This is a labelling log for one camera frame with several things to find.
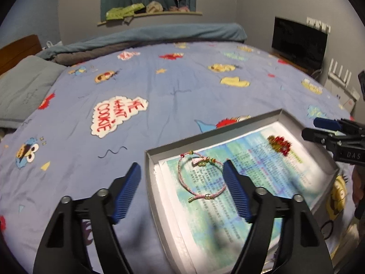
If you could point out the wooden desk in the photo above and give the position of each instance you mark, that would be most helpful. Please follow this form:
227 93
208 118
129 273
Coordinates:
284 60

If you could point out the grey shallow cardboard tray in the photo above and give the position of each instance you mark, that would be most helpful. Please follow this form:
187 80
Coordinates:
242 188

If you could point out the teal folded blanket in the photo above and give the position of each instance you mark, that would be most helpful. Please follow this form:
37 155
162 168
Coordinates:
152 33

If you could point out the wooden headboard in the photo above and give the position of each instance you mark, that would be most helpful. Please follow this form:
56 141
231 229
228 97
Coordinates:
13 53

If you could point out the black monitor screen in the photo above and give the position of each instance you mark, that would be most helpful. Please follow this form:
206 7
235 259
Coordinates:
300 43

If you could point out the person's right hand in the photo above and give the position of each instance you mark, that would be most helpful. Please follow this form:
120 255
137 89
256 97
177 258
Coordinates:
357 186

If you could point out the white box under router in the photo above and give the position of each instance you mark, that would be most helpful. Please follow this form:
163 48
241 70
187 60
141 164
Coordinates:
347 98

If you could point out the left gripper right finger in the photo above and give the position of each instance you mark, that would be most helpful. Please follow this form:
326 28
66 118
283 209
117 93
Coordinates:
301 248

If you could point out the white wifi router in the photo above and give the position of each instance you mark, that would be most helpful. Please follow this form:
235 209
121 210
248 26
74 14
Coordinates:
340 75

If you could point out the blue cartoon bed cover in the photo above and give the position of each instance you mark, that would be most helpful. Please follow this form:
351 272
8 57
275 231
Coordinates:
99 121

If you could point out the printed blue-green paper sheet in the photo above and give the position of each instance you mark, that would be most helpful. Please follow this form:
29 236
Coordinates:
242 182

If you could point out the green cloth on sill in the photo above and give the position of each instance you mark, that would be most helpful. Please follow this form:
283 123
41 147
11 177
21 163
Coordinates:
123 12

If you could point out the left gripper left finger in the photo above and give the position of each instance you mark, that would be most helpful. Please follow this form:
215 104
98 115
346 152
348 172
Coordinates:
62 248

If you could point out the pink cloth on sill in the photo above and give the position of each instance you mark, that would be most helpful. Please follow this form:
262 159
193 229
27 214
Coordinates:
179 9

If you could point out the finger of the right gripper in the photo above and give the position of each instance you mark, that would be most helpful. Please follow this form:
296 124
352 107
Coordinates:
323 138
344 126

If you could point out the beige cloth on sill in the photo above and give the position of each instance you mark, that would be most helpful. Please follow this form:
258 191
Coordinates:
154 7

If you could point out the grey-blue pillow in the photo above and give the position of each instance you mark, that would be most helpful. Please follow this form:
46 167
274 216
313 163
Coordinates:
24 87

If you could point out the wooden window sill shelf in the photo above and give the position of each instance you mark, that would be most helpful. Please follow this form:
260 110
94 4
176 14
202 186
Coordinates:
164 13

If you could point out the white wall hook rack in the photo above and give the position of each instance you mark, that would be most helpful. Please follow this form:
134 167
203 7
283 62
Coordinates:
319 25

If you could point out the red bead ornament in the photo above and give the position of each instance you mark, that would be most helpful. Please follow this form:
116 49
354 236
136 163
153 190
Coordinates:
279 144

